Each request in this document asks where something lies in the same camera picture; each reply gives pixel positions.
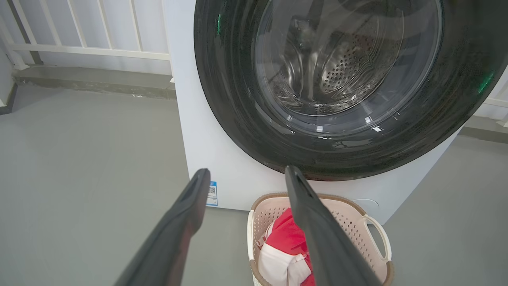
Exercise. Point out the red and white garment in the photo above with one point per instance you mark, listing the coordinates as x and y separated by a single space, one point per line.
285 234

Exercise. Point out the black glass washing machine door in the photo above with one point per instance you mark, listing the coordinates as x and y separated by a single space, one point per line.
238 99

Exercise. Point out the white front-load washing machine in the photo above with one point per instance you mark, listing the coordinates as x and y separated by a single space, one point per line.
222 159

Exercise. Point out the steel washing machine drum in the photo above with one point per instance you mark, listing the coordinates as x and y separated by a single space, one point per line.
349 67

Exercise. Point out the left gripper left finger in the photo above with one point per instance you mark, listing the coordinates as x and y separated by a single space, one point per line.
178 226

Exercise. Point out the cream perforated laundry basket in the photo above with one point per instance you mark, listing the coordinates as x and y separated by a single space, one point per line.
357 226

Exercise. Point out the round filter cover panel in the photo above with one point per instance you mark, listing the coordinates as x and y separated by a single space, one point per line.
367 204

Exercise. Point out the blue white label sticker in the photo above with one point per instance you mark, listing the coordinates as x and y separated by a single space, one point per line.
212 194

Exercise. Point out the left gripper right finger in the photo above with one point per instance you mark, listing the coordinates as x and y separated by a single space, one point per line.
321 238

